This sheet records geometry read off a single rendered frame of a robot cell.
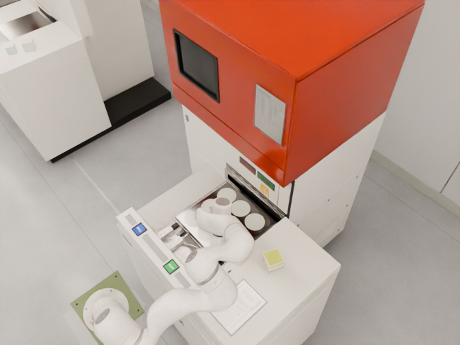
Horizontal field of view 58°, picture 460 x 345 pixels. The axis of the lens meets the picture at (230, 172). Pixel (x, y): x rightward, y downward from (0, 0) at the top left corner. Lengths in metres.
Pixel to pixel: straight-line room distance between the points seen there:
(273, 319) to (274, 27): 1.15
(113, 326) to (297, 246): 0.89
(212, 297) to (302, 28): 1.01
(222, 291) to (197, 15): 1.03
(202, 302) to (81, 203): 2.19
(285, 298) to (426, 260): 1.62
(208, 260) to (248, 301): 0.51
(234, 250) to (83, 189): 2.31
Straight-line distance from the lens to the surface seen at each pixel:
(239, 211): 2.12
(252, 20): 1.67
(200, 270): 1.36
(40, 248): 3.37
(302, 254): 1.94
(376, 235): 3.26
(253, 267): 1.90
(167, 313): 1.46
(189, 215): 2.12
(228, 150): 2.12
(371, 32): 1.66
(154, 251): 1.98
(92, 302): 1.93
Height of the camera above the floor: 2.66
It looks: 51 degrees down
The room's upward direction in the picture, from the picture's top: 2 degrees counter-clockwise
